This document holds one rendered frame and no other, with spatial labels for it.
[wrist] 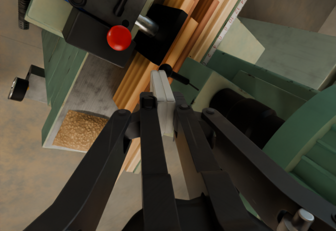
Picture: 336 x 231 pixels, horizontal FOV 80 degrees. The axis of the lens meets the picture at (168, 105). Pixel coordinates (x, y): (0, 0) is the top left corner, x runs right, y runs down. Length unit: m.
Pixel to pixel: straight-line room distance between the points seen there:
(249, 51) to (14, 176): 1.62
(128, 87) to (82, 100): 0.09
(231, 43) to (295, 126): 0.54
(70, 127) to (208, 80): 0.28
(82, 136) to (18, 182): 1.40
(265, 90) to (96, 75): 0.31
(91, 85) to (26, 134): 1.17
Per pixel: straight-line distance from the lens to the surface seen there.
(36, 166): 1.73
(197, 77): 0.31
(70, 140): 0.44
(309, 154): 0.19
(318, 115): 0.20
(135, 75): 0.38
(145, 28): 0.34
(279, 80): 0.51
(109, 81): 0.42
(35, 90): 0.72
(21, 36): 1.30
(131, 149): 0.48
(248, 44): 0.76
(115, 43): 0.26
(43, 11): 0.31
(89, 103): 0.43
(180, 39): 0.39
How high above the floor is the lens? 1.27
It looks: 48 degrees down
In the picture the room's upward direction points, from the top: 135 degrees clockwise
